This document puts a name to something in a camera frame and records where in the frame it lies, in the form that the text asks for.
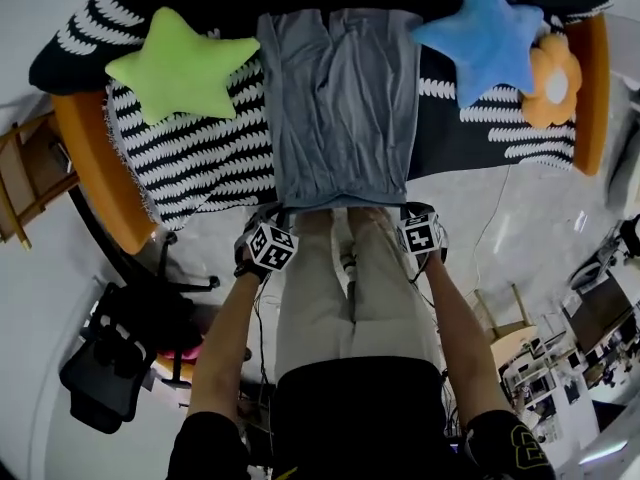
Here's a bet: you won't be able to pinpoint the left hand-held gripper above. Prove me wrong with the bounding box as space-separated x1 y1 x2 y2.
243 206 300 273

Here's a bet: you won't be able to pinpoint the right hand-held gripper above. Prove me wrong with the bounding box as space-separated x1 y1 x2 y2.
396 201 447 257

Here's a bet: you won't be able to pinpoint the grey shorts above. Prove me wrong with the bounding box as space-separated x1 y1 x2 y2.
255 7 424 212

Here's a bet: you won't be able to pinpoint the person's right forearm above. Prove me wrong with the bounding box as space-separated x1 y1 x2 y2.
424 252 504 427

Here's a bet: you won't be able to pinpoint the person's left forearm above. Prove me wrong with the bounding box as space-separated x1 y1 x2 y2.
187 267 266 419

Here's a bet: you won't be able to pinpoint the person's left hand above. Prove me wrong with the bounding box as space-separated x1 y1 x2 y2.
233 235 274 283

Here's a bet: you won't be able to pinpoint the person's beige trousers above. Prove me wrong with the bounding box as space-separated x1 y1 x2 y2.
274 207 444 384

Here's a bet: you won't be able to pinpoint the orange sofa with striped blanket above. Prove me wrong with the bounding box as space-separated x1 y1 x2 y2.
28 0 615 232

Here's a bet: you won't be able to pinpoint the pink seat cushion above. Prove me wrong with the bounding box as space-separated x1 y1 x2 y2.
154 345 204 369

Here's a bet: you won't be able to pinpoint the green star pillow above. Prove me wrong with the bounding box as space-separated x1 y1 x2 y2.
104 6 262 127

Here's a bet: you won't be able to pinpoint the person's black shirt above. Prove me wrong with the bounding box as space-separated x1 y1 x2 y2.
167 357 556 480

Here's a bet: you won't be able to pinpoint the orange flower pillow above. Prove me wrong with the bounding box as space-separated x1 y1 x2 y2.
520 32 584 130

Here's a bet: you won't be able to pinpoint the blue star pillow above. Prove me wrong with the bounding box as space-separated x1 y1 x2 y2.
410 0 546 110

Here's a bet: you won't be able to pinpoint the black office chair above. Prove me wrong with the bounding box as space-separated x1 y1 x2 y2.
59 230 221 434

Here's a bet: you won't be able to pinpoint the wooden side table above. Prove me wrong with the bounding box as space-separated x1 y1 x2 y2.
0 110 81 252

